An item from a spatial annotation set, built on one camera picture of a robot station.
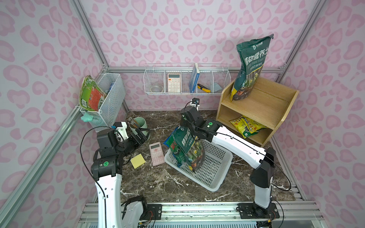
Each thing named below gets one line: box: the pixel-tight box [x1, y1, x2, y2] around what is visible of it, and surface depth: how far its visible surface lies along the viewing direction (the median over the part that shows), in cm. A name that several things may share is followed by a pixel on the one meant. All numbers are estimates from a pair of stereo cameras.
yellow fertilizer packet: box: [230, 115, 268, 139], surface depth 85 cm
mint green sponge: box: [80, 112, 94, 123], surface depth 64 cm
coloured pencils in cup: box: [127, 116, 141, 129], surface depth 93 cm
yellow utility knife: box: [197, 83, 212, 94], surface depth 99 cm
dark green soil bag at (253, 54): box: [230, 34, 274, 102], surface depth 68 cm
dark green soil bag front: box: [163, 125, 205, 172], surface depth 78 cm
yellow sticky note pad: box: [130, 153, 146, 170], surface depth 95 cm
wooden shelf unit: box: [215, 77, 300, 148], surface depth 82 cm
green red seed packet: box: [78, 75, 107, 112], surface depth 73 cm
